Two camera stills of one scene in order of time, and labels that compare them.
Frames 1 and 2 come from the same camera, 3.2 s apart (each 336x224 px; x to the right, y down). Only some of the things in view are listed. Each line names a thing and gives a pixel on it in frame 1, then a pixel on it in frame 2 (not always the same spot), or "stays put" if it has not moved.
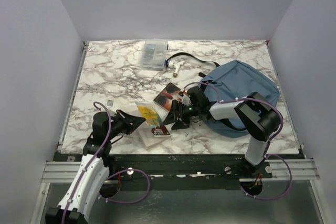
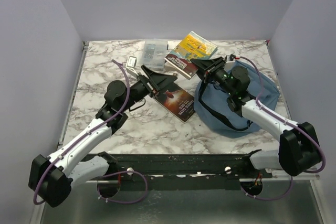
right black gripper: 172,115 to 201,66
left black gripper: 132,123 to 159,81
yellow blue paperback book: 154,114 to 194,46
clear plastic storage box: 153,54 stays put
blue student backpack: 234,81 stays put
